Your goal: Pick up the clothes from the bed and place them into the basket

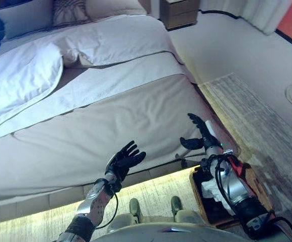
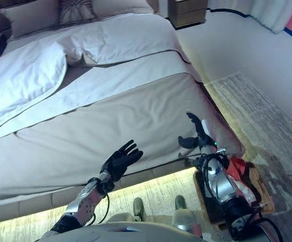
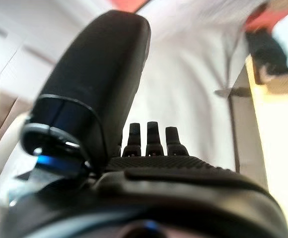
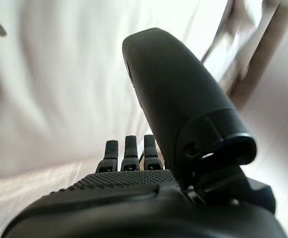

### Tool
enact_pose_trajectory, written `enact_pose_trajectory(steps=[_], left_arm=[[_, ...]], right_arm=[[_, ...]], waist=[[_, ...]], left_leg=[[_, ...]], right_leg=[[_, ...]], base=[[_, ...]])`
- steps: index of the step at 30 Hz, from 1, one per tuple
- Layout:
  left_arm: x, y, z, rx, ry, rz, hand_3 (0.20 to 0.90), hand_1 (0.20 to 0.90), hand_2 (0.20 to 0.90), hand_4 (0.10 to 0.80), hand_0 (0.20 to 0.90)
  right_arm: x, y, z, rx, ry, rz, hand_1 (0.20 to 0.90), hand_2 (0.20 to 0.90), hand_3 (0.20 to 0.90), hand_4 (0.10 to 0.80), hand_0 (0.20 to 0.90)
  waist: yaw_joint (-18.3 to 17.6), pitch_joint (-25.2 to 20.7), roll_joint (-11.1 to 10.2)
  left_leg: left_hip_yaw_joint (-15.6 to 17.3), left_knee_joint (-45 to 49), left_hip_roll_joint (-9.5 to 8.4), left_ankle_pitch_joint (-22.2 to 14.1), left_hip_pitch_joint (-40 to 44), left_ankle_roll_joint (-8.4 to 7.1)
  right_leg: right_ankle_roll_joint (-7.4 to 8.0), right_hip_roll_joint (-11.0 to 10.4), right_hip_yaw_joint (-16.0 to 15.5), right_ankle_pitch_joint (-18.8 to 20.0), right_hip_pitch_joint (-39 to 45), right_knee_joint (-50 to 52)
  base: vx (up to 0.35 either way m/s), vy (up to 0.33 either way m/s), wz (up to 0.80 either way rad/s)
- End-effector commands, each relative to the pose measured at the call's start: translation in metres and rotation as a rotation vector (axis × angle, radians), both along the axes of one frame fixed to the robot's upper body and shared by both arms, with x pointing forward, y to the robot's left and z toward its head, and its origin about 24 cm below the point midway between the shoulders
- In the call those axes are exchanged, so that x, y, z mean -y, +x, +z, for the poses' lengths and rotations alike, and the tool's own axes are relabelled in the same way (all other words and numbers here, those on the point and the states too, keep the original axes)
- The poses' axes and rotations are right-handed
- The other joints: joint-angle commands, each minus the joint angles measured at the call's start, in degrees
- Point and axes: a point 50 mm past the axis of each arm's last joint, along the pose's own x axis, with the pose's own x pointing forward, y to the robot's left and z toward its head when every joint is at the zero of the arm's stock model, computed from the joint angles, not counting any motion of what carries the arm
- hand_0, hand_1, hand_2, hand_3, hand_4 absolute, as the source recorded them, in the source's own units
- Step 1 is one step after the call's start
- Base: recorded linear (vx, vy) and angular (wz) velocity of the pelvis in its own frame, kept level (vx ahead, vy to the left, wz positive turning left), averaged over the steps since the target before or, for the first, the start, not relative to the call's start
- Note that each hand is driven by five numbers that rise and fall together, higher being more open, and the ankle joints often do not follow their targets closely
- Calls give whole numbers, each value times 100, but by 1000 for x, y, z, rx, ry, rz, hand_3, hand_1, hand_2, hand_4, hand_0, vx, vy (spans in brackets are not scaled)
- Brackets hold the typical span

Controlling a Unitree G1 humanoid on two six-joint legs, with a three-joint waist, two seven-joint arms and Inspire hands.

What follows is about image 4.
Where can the beige upholstered bed frame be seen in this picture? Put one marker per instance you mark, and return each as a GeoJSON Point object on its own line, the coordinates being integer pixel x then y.
{"type": "Point", "coordinates": [270, 37]}

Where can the beige bedspread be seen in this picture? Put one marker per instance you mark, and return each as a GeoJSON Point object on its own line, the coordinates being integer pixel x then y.
{"type": "Point", "coordinates": [72, 74]}

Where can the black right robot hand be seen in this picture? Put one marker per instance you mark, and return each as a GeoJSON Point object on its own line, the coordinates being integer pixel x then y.
{"type": "Point", "coordinates": [178, 99]}

